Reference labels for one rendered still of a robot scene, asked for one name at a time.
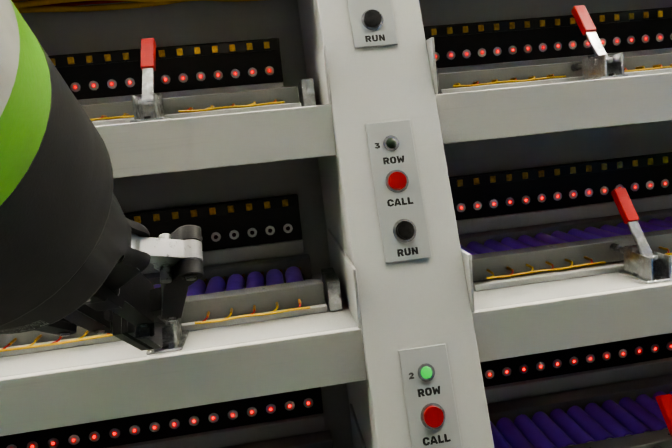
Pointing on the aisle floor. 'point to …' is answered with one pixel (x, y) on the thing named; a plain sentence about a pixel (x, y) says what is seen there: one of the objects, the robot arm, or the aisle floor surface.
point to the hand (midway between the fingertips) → (139, 320)
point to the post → (355, 101)
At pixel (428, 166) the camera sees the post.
